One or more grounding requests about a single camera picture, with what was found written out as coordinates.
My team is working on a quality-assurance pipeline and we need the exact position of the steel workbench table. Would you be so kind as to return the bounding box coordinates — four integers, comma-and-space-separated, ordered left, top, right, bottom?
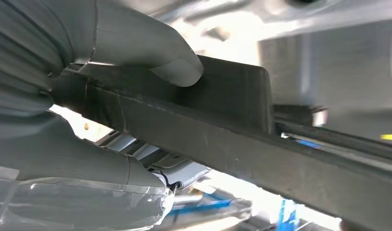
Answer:
256, 19, 392, 141

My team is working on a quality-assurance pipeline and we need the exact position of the blue metal cart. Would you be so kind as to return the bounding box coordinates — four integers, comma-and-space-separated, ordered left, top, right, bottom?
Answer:
169, 191, 301, 231

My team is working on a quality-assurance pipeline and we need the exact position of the stamped sheet metal panel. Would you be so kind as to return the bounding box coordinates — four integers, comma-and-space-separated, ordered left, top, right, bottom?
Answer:
119, 0, 392, 42

